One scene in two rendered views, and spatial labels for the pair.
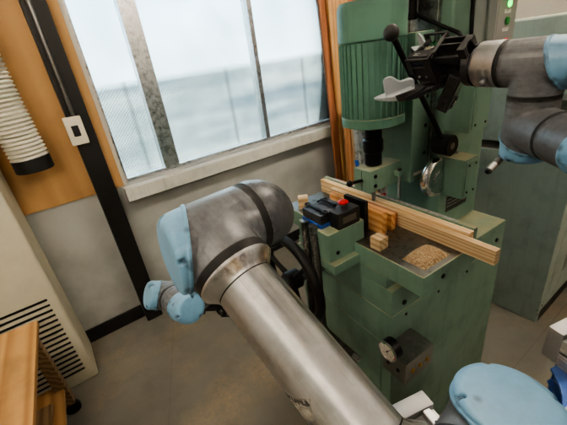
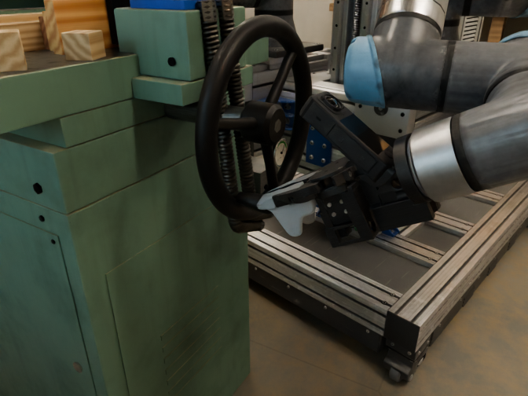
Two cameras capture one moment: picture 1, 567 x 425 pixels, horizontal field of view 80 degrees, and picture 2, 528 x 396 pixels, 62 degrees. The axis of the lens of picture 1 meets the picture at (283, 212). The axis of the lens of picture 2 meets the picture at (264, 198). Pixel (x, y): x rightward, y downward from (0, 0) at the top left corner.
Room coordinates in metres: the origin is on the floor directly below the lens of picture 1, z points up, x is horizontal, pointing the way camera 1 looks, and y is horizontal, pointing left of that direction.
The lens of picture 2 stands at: (1.11, 0.54, 0.99)
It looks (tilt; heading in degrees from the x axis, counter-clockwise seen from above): 26 degrees down; 241
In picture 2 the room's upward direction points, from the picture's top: straight up
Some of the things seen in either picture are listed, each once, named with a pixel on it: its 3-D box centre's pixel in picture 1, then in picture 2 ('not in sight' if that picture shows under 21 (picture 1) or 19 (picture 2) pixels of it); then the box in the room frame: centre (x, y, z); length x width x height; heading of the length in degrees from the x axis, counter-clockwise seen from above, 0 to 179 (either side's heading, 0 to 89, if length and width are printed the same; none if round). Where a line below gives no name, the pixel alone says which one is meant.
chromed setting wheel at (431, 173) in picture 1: (434, 177); not in sight; (0.93, -0.47, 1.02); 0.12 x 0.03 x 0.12; 119
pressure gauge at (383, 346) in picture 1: (391, 350); (274, 155); (0.65, -0.24, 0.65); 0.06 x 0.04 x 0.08; 29
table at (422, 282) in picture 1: (353, 235); (146, 64); (0.91, -0.21, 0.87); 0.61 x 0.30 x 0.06; 29
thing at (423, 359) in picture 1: (407, 356); (248, 177); (0.68, -0.30, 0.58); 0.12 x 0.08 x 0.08; 119
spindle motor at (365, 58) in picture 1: (372, 67); not in sight; (0.98, -0.29, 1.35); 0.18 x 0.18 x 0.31
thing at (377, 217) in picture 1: (356, 211); (117, 22); (0.94, -0.23, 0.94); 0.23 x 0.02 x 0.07; 29
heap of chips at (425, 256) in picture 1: (425, 253); not in sight; (0.71, -0.35, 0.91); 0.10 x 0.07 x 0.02; 119
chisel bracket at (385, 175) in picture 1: (378, 176); not in sight; (0.98, -0.31, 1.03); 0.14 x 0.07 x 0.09; 119
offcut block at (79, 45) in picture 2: not in sight; (84, 45); (1.02, -0.12, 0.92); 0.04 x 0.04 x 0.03; 54
